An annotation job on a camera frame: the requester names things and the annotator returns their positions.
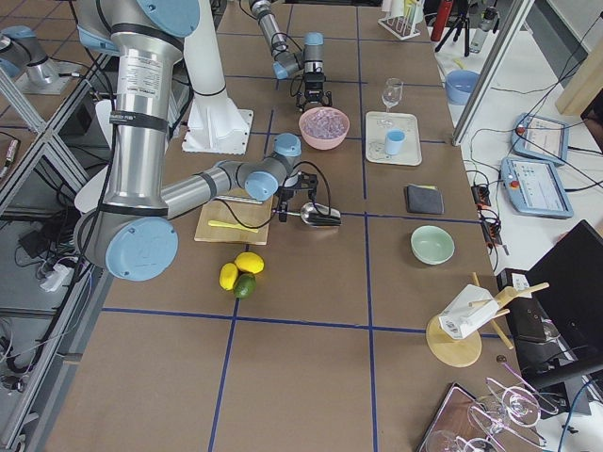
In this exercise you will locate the wooden mug tree stand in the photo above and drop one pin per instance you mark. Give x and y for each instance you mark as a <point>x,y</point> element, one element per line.
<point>462,353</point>

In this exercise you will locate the yellow lemon upper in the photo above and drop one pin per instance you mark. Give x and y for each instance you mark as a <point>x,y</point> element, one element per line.
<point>250,262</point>

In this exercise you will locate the pink bowl with ice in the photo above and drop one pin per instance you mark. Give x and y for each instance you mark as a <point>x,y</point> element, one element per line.
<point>324,128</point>

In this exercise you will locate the beige plastic tray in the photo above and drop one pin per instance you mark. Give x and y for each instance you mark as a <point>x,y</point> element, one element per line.
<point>410,154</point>

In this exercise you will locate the clear water bottle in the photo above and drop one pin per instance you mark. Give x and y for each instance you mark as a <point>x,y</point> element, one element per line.
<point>489,23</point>

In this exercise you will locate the black monitor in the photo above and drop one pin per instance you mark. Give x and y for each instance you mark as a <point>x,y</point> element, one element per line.
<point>573,302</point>

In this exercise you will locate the green ceramic bowl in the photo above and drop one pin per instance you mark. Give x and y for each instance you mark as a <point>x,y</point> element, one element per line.
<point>432,245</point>

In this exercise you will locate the hanging wine glasses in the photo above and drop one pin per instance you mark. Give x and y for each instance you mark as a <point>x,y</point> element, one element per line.
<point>504,417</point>

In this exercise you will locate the metal bar knife handle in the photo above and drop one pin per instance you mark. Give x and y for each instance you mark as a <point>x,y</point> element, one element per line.
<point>238,199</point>

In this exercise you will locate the teach pendant far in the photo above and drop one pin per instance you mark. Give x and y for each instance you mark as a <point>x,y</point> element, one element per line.
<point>542,138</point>

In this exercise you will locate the green lime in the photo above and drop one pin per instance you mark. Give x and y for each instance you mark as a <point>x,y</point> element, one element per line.
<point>245,285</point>

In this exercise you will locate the teach pendant near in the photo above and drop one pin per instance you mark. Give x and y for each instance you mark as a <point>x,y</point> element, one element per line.
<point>534,188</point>

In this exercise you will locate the wooden cutting board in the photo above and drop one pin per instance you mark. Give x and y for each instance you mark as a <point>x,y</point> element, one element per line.
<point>249,215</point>

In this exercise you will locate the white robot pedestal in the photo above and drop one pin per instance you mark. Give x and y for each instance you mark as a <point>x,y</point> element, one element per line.
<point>215,124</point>

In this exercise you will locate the white wire cup rack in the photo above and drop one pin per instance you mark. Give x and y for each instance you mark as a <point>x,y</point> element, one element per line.
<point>401,17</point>

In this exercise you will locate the yellow plastic knife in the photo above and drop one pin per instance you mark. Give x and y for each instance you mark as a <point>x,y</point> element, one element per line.
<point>234,226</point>

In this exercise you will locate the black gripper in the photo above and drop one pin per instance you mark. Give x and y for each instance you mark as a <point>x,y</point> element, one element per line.
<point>314,86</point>
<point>284,194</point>

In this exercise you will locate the clear wine glass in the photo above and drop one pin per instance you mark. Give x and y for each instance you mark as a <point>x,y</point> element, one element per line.
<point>391,97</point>

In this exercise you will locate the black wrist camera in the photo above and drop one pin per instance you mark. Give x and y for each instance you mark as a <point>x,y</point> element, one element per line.
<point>307,182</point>

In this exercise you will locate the yellow lemon left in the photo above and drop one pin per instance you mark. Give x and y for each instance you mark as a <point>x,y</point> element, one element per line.
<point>228,275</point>

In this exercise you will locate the teach pendant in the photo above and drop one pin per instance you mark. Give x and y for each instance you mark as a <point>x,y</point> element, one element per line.
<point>542,138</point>
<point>534,188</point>

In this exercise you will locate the white carton box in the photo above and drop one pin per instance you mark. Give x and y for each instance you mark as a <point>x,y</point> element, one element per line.
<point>472,308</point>

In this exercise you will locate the aluminium frame post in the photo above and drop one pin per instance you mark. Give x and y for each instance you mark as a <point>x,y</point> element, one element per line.
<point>518,13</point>

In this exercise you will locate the blue bowl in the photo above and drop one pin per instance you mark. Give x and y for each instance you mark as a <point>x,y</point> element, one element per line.
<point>459,85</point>

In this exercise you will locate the yellow lemon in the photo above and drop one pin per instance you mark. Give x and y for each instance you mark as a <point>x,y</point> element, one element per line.
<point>228,275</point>
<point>250,262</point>

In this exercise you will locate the metal ice scoop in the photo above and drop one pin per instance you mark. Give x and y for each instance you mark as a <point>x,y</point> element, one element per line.
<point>314,214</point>

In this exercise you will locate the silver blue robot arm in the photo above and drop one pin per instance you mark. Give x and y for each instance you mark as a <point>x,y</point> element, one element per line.
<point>303,65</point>
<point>129,233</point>

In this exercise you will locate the black tripod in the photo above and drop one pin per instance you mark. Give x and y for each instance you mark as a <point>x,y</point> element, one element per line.
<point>461,24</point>

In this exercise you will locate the light blue plastic cup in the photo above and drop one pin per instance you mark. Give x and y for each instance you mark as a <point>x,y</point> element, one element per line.
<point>393,142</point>

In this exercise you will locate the red bottle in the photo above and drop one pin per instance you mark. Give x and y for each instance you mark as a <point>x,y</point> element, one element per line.
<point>441,19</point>

